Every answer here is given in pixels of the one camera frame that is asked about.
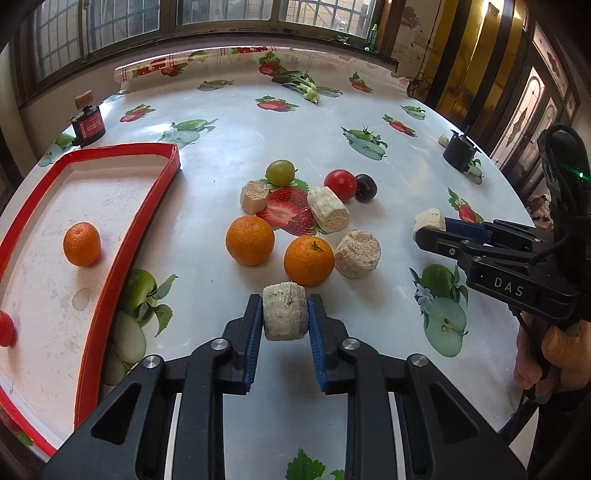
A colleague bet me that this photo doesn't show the orange mandarin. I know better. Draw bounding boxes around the orange mandarin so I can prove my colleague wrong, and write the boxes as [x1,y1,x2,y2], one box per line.
[225,215,274,266]
[62,222,101,267]
[283,236,335,287]

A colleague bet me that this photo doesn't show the round beige corn piece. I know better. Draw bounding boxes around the round beige corn piece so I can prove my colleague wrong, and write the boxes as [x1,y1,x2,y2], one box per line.
[335,230,381,279]

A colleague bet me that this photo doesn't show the long beige corn piece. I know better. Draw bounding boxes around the long beige corn piece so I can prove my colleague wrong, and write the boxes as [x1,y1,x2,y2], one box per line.
[308,186,351,234]

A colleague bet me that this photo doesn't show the dark purple plum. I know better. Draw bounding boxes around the dark purple plum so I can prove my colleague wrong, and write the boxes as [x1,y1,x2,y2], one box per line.
[355,174,378,203]

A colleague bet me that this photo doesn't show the red tomato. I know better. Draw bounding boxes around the red tomato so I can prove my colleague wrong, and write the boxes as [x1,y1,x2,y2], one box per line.
[324,169,358,202]
[0,311,16,347]

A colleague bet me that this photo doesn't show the small beige corn piece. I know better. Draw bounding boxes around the small beige corn piece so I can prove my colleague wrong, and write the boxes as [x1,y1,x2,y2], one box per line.
[240,180,270,215]

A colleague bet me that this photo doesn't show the green tomato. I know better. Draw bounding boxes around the green tomato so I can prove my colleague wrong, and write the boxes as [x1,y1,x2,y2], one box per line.
[266,160,297,187]

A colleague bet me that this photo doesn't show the right hand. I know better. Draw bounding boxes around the right hand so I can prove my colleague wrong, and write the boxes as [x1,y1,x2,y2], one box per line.
[514,321,590,394]

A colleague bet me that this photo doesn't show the black cup on table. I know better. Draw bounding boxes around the black cup on table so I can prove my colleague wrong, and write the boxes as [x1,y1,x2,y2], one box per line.
[443,131,479,173]

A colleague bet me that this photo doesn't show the small beige piece by cup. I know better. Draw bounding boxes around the small beige piece by cup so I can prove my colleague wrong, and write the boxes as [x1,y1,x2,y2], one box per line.
[438,134,449,148]

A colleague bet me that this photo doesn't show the fruit print tablecloth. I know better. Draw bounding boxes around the fruit print tablecloth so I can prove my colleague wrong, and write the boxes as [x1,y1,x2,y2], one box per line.
[0,44,537,480]

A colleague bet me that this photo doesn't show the red rimmed white tray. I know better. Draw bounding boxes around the red rimmed white tray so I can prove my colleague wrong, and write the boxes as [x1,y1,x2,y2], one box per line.
[1,143,180,455]

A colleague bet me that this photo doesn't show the green bottle on sill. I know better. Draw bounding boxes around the green bottle on sill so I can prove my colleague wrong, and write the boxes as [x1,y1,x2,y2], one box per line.
[366,24,378,53]

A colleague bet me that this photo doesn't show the green leafy vegetable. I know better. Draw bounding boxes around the green leafy vegetable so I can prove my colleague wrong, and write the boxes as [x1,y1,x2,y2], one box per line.
[271,70,342,104]

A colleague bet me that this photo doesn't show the dark jar with cork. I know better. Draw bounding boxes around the dark jar with cork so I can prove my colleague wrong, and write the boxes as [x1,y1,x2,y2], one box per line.
[70,90,106,147]

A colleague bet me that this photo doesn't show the window with metal grille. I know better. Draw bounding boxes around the window with metal grille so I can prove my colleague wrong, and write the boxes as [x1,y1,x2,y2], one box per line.
[9,0,406,104]

